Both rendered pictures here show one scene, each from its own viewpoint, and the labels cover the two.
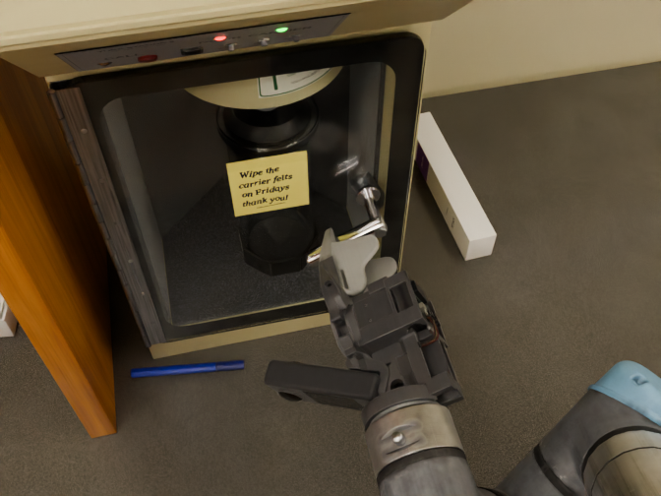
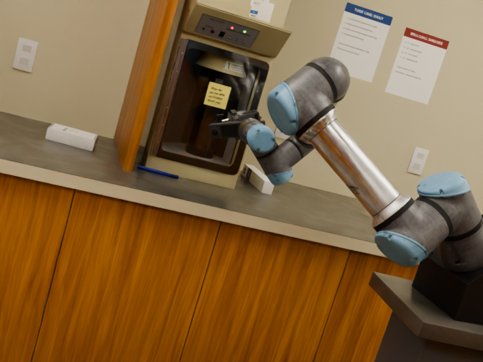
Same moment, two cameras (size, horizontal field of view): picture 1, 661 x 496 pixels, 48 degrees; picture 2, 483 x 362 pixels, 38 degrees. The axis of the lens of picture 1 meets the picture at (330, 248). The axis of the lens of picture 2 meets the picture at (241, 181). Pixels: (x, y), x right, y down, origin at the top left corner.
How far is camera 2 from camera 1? 188 cm
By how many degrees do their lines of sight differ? 42
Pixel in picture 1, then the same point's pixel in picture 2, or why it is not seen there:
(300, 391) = (220, 126)
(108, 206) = (173, 81)
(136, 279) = (164, 116)
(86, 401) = (135, 143)
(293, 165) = (226, 91)
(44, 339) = (144, 103)
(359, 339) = (239, 117)
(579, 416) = not seen: hidden behind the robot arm
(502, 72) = not seen: hidden behind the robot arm
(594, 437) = not seen: hidden behind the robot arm
